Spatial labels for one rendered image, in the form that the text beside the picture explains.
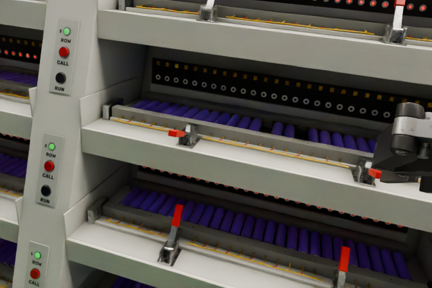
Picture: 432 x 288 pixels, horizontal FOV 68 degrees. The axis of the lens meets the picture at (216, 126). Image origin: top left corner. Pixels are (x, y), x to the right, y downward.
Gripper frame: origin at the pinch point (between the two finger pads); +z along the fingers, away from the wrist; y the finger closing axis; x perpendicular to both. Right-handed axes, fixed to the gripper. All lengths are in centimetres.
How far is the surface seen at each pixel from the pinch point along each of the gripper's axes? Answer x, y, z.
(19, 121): -5, -57, 17
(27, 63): 8, -73, 31
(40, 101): -1, -53, 16
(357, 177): -0.3, -1.1, 17.5
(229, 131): 2.2, -20.9, 20.2
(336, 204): -4.8, -3.0, 18.2
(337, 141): 5.3, -3.6, 24.6
